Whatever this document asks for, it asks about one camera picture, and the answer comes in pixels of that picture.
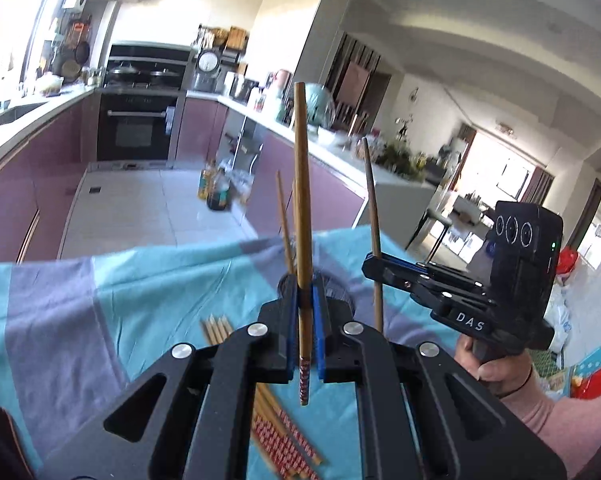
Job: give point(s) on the green cushioned stool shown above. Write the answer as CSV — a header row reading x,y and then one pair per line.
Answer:
x,y
430,222

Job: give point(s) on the pink lower cabinet long row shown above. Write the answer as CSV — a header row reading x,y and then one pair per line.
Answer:
x,y
40,185

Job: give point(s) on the red-patterned wooden chopstick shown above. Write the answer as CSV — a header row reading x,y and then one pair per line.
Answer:
x,y
283,220
301,185
371,200

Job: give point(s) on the green kitchen appliance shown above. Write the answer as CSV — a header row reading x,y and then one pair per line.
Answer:
x,y
320,105

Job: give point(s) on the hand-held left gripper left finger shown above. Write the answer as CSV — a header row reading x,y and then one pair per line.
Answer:
x,y
293,320

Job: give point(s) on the dark brown object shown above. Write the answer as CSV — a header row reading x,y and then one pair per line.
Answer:
x,y
3,445

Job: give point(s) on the brown window curtain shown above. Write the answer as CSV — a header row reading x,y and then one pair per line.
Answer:
x,y
538,184

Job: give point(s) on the colourful boxes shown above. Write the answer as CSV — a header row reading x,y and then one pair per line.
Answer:
x,y
595,372

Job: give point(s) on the black wok with lid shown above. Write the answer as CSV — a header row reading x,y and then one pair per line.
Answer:
x,y
122,70

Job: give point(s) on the dark cooking oil bottle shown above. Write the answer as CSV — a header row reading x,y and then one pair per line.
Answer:
x,y
218,190

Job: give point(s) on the steel stock pot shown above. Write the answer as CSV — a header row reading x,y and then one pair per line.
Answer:
x,y
243,89

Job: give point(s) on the person's right forearm pink sleeve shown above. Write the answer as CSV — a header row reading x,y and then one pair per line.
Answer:
x,y
555,425

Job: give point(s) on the person's right hand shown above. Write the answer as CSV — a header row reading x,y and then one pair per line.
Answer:
x,y
500,377

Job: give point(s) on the bunch of wooden chopsticks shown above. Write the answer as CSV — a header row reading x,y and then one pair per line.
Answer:
x,y
280,440

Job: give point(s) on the framed wall picture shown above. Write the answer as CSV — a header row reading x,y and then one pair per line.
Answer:
x,y
354,84

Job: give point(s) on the black built-in oven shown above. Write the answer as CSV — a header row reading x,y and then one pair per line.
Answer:
x,y
135,130

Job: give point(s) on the round ceiling lamp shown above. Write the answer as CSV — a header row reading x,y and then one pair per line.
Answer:
x,y
505,129

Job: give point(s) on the teal and grey tablecloth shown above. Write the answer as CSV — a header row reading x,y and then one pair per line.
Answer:
x,y
155,300

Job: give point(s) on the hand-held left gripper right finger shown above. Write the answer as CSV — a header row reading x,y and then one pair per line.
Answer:
x,y
320,320

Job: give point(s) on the pink kettle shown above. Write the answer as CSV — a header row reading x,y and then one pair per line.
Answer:
x,y
283,80

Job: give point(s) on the silver rice cooker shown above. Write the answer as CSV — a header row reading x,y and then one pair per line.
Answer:
x,y
208,67

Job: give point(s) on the white plastic bag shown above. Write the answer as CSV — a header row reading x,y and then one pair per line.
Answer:
x,y
559,317

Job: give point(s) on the leafy green vegetables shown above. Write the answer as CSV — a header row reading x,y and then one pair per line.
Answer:
x,y
403,160

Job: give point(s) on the pink lower corner cabinet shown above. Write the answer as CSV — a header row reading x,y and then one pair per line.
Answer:
x,y
200,130

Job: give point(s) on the black mesh chopstick holder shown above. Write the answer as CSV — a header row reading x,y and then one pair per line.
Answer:
x,y
337,296

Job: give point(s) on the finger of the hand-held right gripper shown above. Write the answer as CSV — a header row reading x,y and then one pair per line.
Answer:
x,y
430,295
405,264

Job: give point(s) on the yellow cooking oil bottle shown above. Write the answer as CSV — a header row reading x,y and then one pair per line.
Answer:
x,y
204,182

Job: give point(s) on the wall rack with pans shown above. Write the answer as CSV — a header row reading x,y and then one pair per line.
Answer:
x,y
73,47

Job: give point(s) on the kitchen sink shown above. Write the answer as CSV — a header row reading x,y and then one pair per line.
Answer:
x,y
15,112

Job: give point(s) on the black pot with lid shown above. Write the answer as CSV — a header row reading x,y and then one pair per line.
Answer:
x,y
164,73

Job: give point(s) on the pink island cabinet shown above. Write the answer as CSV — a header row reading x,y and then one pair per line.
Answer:
x,y
330,195

